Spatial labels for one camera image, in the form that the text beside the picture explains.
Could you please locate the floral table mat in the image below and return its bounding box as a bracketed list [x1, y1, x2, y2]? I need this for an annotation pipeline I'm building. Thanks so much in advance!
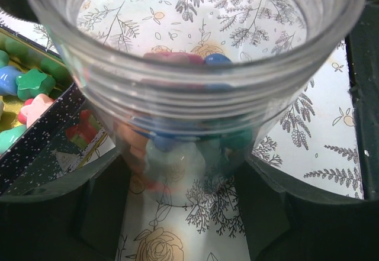
[0, 0, 365, 261]

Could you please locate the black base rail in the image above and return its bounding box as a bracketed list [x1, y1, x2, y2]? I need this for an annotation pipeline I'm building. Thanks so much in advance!
[346, 4, 378, 201]

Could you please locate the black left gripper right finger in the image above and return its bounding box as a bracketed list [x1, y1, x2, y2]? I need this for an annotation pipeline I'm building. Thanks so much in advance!
[235, 159, 378, 260]

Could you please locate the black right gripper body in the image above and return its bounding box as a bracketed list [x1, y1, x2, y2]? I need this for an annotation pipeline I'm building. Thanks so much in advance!
[1, 0, 38, 23]

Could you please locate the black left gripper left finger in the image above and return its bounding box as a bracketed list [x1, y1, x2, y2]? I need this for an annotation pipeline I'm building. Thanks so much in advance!
[1, 149, 130, 260]

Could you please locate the tin of opaque star candies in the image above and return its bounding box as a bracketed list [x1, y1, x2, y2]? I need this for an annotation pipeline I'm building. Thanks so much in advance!
[1, 27, 114, 196]

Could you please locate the clear glass jar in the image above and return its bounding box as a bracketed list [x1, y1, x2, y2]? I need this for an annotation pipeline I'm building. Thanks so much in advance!
[20, 0, 370, 192]

